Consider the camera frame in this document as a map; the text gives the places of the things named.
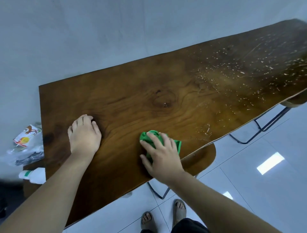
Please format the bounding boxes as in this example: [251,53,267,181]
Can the person's left hand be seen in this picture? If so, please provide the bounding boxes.
[68,114,102,156]

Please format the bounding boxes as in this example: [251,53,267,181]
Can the person's right hand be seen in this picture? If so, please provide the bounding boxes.
[140,132,186,184]

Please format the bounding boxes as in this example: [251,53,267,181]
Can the green cleaning cloth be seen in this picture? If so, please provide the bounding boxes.
[139,130,182,164]

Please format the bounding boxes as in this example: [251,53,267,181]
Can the person's right forearm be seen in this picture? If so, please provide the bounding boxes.
[153,170,283,233]

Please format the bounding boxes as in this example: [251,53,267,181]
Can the person's left forearm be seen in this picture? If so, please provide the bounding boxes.
[0,149,99,233]

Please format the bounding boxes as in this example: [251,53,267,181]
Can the wooden stool with black legs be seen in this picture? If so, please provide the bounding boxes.
[147,143,216,200]
[229,88,307,145]

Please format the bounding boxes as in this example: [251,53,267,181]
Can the printed snack packet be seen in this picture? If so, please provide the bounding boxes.
[13,125,43,147]

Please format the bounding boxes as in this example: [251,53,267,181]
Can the clear plastic bag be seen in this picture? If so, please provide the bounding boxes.
[0,144,45,167]

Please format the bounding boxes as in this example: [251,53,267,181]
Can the white bottle with green label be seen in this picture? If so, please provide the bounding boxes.
[19,167,46,185]

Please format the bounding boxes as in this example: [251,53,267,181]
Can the grey left sandal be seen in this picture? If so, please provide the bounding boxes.
[141,211,158,233]

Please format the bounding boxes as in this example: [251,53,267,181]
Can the grey sandal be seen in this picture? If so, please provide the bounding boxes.
[141,211,158,233]
[172,199,187,229]

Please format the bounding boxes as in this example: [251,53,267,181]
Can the grey right sandal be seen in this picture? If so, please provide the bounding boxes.
[172,199,187,229]

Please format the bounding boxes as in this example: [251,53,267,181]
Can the black shorts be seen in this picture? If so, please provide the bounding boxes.
[141,218,210,233]

